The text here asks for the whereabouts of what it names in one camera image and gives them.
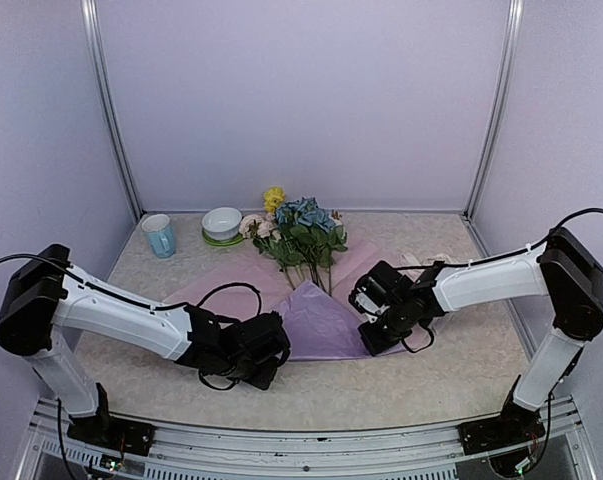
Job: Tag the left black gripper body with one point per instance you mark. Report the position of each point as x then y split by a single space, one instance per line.
258 378

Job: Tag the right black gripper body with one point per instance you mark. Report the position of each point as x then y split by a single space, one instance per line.
397 323

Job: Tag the purple wrapping paper sheet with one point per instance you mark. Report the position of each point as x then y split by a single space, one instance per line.
320 326

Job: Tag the blue fake flower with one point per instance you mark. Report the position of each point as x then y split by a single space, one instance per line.
311 236

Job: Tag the green plate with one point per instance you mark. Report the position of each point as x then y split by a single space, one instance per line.
223 241

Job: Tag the pink fake rose stems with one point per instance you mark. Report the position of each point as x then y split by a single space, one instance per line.
261 231

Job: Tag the white ceramic bowl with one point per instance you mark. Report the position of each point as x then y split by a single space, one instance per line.
222 223

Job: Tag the yellow fake flower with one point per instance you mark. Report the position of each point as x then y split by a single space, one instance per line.
273 198

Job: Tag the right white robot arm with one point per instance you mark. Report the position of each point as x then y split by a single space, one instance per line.
557 278

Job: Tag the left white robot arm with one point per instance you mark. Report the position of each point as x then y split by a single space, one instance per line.
49 294

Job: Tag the cream printed ribbon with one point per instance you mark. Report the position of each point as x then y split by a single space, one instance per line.
410 259

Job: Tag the light blue mug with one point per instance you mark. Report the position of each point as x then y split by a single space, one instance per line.
158 232

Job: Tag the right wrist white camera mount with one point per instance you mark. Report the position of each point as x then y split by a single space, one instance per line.
365 305

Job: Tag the aluminium front rail frame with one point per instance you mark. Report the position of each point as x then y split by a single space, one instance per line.
558 449

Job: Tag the right aluminium corner post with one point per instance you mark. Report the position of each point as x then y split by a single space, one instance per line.
499 103

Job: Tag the aluminium corner post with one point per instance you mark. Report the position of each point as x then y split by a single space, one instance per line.
499 103
97 53

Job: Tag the left aluminium corner post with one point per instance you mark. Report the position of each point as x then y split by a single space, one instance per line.
97 53

